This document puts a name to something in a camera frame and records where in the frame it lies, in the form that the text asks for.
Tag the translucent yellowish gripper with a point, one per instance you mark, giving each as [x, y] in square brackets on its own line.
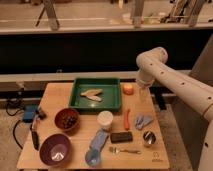
[143, 94]

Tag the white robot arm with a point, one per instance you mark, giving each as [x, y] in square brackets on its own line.
[199, 96]

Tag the shiny metal cup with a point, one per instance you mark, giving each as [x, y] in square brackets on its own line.
[149, 138]

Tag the white plastic cup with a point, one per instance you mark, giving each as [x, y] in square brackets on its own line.
[105, 119]

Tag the orange carrot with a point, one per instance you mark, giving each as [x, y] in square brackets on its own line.
[126, 120]

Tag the light blue crumpled glove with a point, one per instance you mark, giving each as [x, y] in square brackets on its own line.
[142, 120]

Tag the green plastic tray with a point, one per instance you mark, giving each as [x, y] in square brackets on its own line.
[111, 95]

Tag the black sponge block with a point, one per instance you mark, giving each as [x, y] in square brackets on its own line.
[121, 137]

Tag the silver fork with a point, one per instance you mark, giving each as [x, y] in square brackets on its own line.
[117, 150]

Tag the brown bowl with dark items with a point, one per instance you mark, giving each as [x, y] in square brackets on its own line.
[67, 119]

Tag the blue measuring scoop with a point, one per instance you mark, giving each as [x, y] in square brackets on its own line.
[92, 157]

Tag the purple bowl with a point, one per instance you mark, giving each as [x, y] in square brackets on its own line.
[55, 150]

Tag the blue box device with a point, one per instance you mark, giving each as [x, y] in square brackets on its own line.
[29, 113]

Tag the black handled tool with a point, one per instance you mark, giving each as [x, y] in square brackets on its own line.
[39, 115]

